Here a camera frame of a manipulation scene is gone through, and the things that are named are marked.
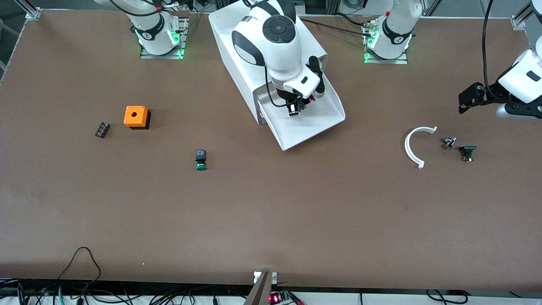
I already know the black cable under table edge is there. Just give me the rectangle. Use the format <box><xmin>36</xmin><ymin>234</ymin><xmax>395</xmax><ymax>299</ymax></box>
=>
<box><xmin>426</xmin><ymin>289</ymin><xmax>468</xmax><ymax>305</ymax></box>

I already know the red push button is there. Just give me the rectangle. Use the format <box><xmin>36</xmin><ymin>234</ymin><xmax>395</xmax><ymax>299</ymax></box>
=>
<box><xmin>296</xmin><ymin>95</ymin><xmax>316</xmax><ymax>113</ymax></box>

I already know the looped thin black cable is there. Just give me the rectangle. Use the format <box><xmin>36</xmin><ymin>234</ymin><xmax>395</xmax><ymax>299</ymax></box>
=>
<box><xmin>57</xmin><ymin>247</ymin><xmax>102</xmax><ymax>297</ymax></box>

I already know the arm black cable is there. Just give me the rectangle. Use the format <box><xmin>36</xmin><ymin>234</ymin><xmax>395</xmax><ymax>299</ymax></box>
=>
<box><xmin>264</xmin><ymin>64</ymin><xmax>293</xmax><ymax>109</ymax></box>
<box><xmin>482</xmin><ymin>0</ymin><xmax>497</xmax><ymax>97</ymax></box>

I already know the circuit board with red light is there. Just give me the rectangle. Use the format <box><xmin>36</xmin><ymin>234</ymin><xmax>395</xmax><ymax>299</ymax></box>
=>
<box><xmin>269</xmin><ymin>290</ymin><xmax>305</xmax><ymax>305</ymax></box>

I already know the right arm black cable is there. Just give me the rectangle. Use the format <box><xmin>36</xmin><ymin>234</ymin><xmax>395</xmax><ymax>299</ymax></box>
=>
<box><xmin>264</xmin><ymin>64</ymin><xmax>293</xmax><ymax>109</ymax></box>

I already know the orange button box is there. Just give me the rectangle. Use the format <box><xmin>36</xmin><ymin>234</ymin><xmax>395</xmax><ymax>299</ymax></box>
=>
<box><xmin>124</xmin><ymin>105</ymin><xmax>151</xmax><ymax>130</ymax></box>

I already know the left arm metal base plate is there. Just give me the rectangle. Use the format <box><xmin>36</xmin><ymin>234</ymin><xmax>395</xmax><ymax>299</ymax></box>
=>
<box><xmin>362</xmin><ymin>21</ymin><xmax>409</xmax><ymax>65</ymax></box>

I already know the white curved plastic ring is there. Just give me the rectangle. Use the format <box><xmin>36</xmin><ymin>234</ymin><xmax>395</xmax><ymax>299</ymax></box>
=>
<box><xmin>404</xmin><ymin>126</ymin><xmax>438</xmax><ymax>169</ymax></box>

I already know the aluminium frame profile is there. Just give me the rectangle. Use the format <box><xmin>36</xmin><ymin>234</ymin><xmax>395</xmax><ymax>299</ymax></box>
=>
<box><xmin>512</xmin><ymin>0</ymin><xmax>537</xmax><ymax>28</ymax></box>
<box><xmin>15</xmin><ymin>0</ymin><xmax>41</xmax><ymax>20</ymax></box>

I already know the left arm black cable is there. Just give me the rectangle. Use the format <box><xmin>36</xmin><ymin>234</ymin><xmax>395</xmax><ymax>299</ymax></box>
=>
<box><xmin>482</xmin><ymin>0</ymin><xmax>497</xmax><ymax>97</ymax></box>

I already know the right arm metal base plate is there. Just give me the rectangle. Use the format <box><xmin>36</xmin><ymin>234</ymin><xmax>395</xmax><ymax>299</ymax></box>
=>
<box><xmin>140</xmin><ymin>16</ymin><xmax>189</xmax><ymax>60</ymax></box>

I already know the brown camera mount post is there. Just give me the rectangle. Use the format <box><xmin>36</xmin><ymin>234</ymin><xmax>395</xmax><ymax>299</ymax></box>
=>
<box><xmin>243</xmin><ymin>271</ymin><xmax>278</xmax><ymax>305</ymax></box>

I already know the black cable behind cabinet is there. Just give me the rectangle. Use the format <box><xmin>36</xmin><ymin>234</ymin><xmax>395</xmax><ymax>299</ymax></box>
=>
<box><xmin>299</xmin><ymin>17</ymin><xmax>375</xmax><ymax>36</ymax></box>

